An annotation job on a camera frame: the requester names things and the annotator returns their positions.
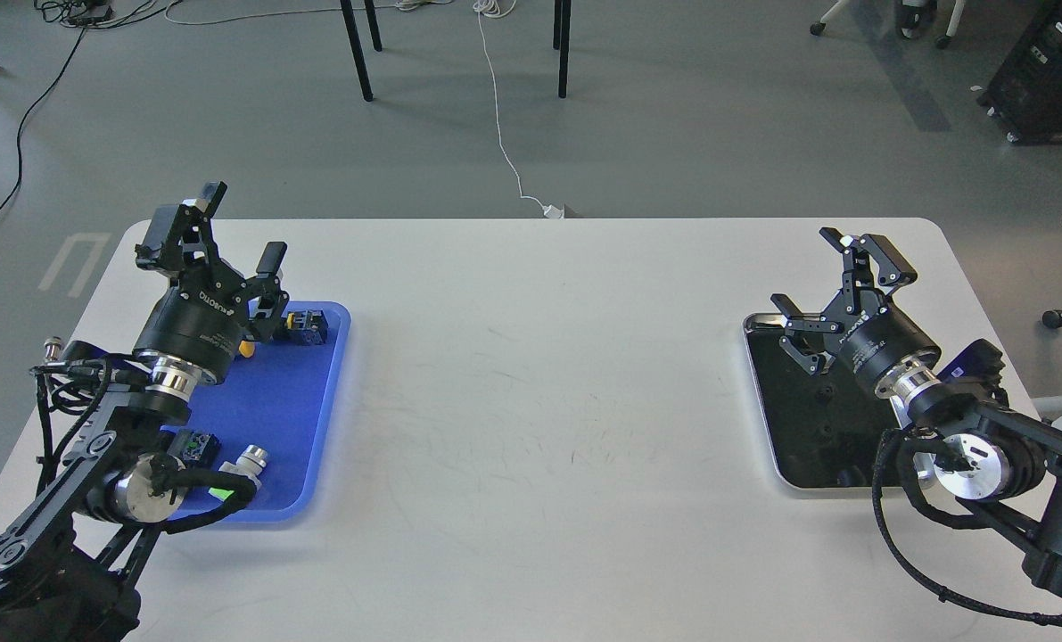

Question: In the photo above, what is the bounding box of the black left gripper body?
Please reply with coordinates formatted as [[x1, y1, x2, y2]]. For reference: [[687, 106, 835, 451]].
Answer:
[[132, 259, 268, 385]]

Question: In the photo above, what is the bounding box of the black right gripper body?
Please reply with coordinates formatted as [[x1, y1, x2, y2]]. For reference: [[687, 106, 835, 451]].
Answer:
[[823, 303, 941, 399]]

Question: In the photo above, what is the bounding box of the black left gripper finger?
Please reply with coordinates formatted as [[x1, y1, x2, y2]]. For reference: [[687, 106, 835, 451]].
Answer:
[[135, 183, 227, 271], [249, 241, 289, 342]]

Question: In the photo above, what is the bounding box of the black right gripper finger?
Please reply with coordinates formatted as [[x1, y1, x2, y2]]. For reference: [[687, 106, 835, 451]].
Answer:
[[819, 226, 918, 316], [770, 293, 830, 375]]

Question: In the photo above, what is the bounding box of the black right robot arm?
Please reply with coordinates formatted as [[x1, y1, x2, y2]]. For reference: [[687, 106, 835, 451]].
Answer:
[[771, 226, 1062, 629]]

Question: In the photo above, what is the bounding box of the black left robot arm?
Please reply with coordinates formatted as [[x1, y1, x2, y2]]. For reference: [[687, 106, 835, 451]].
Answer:
[[0, 183, 289, 641]]

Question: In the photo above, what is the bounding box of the silver metal tray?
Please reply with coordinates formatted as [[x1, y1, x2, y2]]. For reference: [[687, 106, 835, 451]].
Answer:
[[743, 313, 906, 492]]

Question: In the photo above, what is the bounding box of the blue plastic tray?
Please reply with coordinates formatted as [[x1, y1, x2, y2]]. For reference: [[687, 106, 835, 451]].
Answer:
[[187, 300, 352, 524]]

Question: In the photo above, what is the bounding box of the black table leg left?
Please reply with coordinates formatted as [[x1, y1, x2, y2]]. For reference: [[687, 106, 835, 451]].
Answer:
[[339, 0, 383, 103]]

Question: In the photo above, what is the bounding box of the black table leg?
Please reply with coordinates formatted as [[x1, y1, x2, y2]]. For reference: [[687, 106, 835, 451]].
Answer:
[[552, 0, 572, 99], [339, 0, 383, 103]]

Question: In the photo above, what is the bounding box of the black equipment cart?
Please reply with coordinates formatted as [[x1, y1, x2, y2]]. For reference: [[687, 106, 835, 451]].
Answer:
[[977, 1, 1062, 145]]

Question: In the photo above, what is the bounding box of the white office chair base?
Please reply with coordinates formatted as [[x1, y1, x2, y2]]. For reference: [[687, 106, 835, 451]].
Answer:
[[809, 1, 967, 50]]

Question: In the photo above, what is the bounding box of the black table leg right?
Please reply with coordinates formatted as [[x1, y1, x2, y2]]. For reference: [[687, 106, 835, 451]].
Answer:
[[552, 0, 572, 99]]

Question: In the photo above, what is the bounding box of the red push button switch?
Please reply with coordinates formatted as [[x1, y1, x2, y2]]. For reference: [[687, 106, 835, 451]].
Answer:
[[167, 428, 221, 470]]

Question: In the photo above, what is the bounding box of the white green selector switch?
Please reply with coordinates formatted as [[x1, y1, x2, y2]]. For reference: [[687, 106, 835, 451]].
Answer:
[[218, 444, 268, 491]]

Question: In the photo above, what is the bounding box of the black cable on floor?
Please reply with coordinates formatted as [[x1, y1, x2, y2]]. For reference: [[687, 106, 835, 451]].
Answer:
[[0, 0, 166, 320]]

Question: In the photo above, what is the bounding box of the white cable on floor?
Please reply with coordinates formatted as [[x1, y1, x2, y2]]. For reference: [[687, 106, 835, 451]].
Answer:
[[397, 0, 564, 218]]

